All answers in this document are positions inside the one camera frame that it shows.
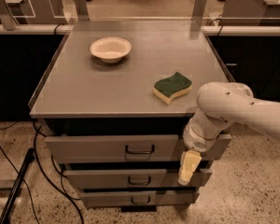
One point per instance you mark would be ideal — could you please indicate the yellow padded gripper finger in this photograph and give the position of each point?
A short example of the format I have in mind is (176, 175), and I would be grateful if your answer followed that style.
(188, 164)

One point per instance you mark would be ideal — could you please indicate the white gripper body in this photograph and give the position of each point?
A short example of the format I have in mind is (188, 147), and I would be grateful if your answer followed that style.
(196, 139)

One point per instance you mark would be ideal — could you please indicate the drawer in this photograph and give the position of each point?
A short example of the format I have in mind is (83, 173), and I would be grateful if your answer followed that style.
(115, 148)
(139, 198)
(122, 179)

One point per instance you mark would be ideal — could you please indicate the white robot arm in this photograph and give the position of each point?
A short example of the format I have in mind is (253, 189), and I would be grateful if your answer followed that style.
(219, 106)

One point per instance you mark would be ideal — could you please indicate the grey drawer cabinet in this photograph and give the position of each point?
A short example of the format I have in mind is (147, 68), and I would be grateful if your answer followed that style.
(82, 96)

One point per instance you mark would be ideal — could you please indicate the green yellow sponge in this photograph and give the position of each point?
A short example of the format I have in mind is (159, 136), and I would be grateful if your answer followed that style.
(169, 88)

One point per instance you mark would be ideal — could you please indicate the white bowl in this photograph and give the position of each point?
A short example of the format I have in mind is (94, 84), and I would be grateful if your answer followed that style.
(110, 49)

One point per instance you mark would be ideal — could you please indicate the background grey desk right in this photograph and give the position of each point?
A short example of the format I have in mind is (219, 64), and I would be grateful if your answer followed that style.
(251, 13)

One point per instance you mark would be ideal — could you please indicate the background grey desk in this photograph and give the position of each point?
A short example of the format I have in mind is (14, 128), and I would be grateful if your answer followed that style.
(37, 11)
(251, 13)

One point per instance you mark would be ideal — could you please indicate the black floor bar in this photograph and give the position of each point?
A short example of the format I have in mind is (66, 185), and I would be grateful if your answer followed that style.
(29, 157)

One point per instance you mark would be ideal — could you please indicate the background grey desk left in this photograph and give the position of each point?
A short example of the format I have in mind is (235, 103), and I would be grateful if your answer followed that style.
(37, 11)

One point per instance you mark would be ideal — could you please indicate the right grey post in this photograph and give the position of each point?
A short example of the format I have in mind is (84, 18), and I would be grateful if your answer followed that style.
(199, 8)

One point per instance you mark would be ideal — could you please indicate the grey post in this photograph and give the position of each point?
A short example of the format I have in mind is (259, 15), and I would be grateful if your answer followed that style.
(199, 8)
(6, 18)
(82, 11)

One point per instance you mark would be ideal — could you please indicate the middle grey post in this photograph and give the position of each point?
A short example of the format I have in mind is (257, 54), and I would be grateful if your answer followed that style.
(82, 11)

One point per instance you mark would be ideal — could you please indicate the left grey post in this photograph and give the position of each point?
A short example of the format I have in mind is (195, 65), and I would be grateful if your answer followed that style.
(6, 18)

